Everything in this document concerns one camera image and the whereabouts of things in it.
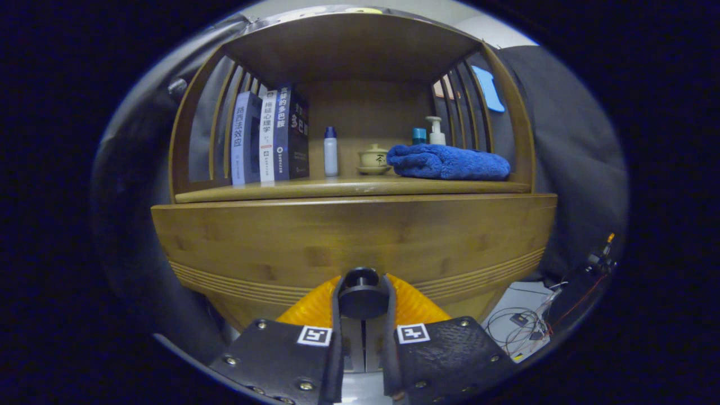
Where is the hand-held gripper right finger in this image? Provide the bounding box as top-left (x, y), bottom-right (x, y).
top-left (382, 273), bottom-right (518, 401)

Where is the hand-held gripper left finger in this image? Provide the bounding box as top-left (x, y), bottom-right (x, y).
top-left (209, 274), bottom-right (345, 405)

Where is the black drawer knob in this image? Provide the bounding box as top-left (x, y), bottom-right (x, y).
top-left (337, 267), bottom-right (390, 320)

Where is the wooden drawer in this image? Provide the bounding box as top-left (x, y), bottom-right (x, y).
top-left (151, 193), bottom-right (557, 332)

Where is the wooden countertop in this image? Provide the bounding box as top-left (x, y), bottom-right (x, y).
top-left (174, 175), bottom-right (532, 204)

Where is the wooden cabinet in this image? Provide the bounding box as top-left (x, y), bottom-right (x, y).
top-left (151, 6), bottom-right (557, 332)

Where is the white bottle blue cap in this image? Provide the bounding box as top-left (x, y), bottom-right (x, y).
top-left (323, 126), bottom-right (339, 177)

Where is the beige lidded teacup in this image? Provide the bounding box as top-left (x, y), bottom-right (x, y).
top-left (356, 143), bottom-right (393, 176)

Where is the blue folded towel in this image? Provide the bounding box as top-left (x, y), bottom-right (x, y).
top-left (386, 143), bottom-right (511, 181)

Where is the dark blue book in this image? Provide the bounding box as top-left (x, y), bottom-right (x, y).
top-left (273, 84), bottom-right (310, 181)

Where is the white pump bottle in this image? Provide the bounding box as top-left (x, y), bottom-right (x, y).
top-left (425, 116), bottom-right (447, 146)

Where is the white spine book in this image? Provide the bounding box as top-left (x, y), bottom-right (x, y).
top-left (259, 89), bottom-right (279, 182)

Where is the pale blue book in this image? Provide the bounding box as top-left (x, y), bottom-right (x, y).
top-left (231, 91), bottom-right (263, 186)

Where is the orange black device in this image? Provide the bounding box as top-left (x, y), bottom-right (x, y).
top-left (585, 233), bottom-right (618, 276)

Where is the tangle of floor cables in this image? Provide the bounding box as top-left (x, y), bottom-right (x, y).
top-left (485, 281), bottom-right (591, 361)

